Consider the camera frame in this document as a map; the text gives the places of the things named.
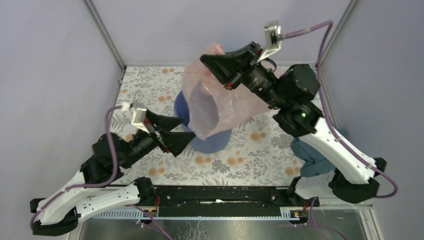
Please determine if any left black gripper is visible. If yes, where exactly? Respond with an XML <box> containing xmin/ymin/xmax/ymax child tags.
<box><xmin>120</xmin><ymin>109</ymin><xmax>199</xmax><ymax>169</ymax></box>

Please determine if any white slotted cable duct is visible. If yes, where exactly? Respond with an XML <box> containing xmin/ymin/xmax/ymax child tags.
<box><xmin>93</xmin><ymin>205</ymin><xmax>301</xmax><ymax>221</ymax></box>

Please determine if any pink plastic trash bag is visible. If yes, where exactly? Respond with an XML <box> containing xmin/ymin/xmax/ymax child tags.
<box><xmin>182</xmin><ymin>58</ymin><xmax>270</xmax><ymax>140</ymax></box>

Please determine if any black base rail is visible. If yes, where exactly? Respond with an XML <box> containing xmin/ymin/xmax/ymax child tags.
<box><xmin>136</xmin><ymin>185</ymin><xmax>320</xmax><ymax>210</ymax></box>

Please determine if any blue plastic trash bin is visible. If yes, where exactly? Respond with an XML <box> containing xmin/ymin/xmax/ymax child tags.
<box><xmin>173</xmin><ymin>90</ymin><xmax>233</xmax><ymax>154</ymax></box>

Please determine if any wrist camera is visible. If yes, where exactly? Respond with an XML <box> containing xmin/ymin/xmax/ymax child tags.
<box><xmin>121</xmin><ymin>102</ymin><xmax>150</xmax><ymax>134</ymax></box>
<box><xmin>257</xmin><ymin>20</ymin><xmax>283</xmax><ymax>63</ymax></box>

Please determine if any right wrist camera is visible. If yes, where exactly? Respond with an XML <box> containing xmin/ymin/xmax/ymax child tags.
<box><xmin>257</xmin><ymin>20</ymin><xmax>283</xmax><ymax>63</ymax></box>

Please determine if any purple cable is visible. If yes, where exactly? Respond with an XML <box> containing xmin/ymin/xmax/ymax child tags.
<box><xmin>283</xmin><ymin>19</ymin><xmax>399</xmax><ymax>200</ymax></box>
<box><xmin>29</xmin><ymin>105</ymin><xmax>133</xmax><ymax>231</ymax></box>

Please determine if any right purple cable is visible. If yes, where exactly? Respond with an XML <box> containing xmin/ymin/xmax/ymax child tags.
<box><xmin>283</xmin><ymin>19</ymin><xmax>399</xmax><ymax>200</ymax></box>

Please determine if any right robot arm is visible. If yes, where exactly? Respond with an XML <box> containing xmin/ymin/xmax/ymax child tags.
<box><xmin>200</xmin><ymin>42</ymin><xmax>387</xmax><ymax>206</ymax></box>

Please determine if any dark blue crumpled cloth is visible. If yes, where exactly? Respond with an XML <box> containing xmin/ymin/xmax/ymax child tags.
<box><xmin>290</xmin><ymin>138</ymin><xmax>336</xmax><ymax>178</ymax></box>

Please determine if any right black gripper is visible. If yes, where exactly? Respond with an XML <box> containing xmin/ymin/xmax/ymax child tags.
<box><xmin>198</xmin><ymin>41</ymin><xmax>287</xmax><ymax>110</ymax></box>

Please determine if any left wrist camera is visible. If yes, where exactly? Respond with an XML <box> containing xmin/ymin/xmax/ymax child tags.
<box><xmin>121</xmin><ymin>102</ymin><xmax>150</xmax><ymax>134</ymax></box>

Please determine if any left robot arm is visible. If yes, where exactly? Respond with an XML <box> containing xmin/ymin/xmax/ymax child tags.
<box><xmin>29</xmin><ymin>103</ymin><xmax>195</xmax><ymax>237</ymax></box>

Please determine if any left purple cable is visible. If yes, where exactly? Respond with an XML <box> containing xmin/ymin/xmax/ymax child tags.
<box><xmin>29</xmin><ymin>105</ymin><xmax>133</xmax><ymax>231</ymax></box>

